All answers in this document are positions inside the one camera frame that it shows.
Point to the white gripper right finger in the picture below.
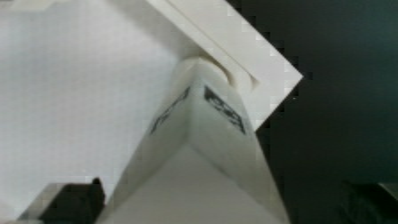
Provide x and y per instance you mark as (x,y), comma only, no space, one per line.
(368,203)

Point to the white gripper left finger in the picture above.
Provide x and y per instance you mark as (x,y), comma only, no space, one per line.
(67,204)

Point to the white desk top tray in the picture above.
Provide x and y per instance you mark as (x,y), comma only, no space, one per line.
(89,54)

